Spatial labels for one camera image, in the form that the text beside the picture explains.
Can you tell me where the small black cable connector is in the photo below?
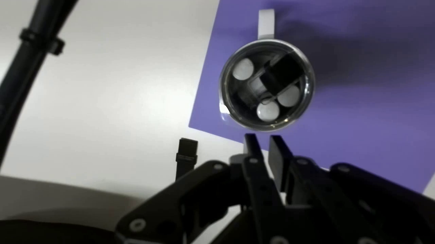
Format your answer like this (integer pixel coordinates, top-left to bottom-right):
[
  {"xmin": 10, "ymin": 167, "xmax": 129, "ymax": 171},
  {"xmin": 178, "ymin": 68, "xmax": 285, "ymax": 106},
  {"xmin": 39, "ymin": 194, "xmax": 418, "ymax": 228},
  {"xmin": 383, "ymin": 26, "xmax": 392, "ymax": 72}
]
[{"xmin": 174, "ymin": 137, "xmax": 201, "ymax": 179}]

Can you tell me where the thick black sleeved cable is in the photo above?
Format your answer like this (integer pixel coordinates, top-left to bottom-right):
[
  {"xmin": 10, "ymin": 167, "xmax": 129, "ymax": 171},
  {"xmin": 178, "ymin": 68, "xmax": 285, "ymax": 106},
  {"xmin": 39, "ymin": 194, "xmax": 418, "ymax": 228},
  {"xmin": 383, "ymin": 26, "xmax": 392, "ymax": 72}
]
[{"xmin": 0, "ymin": 0, "xmax": 78, "ymax": 166}]

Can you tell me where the round silver metal cup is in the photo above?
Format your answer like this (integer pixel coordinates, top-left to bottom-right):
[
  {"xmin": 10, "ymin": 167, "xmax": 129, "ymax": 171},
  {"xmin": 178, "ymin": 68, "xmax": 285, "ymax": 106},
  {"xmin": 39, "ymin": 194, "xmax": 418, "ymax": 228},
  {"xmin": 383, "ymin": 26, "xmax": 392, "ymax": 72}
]
[{"xmin": 218, "ymin": 9, "xmax": 316, "ymax": 133}]

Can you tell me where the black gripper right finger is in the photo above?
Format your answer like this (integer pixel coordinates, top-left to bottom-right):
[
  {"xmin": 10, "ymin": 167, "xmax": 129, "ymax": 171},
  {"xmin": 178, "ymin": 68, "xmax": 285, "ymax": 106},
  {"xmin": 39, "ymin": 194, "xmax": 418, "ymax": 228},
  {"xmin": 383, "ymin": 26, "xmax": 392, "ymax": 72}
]
[{"xmin": 267, "ymin": 135, "xmax": 435, "ymax": 244}]

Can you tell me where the purple mat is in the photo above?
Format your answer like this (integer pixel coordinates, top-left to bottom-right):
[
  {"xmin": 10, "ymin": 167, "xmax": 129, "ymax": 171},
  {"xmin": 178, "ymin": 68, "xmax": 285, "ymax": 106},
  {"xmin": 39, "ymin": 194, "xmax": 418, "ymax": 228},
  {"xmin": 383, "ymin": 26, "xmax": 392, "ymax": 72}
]
[{"xmin": 187, "ymin": 0, "xmax": 435, "ymax": 196}]

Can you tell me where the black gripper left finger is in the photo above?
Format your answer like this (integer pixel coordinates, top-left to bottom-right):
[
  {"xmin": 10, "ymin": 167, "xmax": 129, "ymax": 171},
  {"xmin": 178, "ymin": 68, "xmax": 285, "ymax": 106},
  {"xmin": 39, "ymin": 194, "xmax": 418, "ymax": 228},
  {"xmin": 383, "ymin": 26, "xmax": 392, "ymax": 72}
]
[{"xmin": 114, "ymin": 133, "xmax": 285, "ymax": 244}]

